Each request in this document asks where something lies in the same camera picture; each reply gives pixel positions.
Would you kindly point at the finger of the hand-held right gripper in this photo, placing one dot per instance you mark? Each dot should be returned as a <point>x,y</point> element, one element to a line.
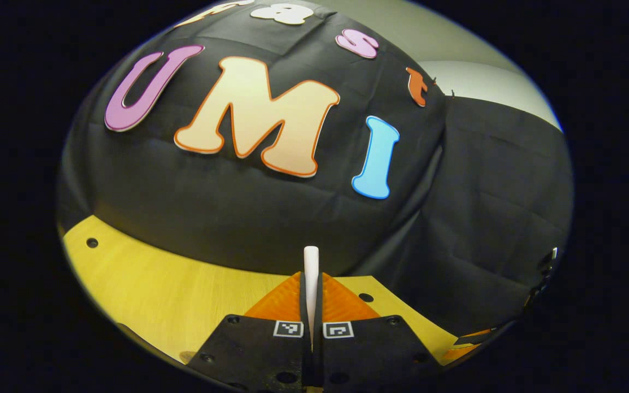
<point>473,337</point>

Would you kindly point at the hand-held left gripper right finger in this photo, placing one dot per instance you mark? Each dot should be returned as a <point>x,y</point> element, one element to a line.
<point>369,355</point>

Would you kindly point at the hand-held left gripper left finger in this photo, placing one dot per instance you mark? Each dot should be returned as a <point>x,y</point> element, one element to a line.
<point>257,355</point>

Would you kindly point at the pale pink toothbrush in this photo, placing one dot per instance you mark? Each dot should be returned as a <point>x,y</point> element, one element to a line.
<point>311,273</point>

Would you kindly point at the black backdrop cloth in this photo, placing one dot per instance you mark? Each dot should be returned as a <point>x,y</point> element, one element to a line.
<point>238,218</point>

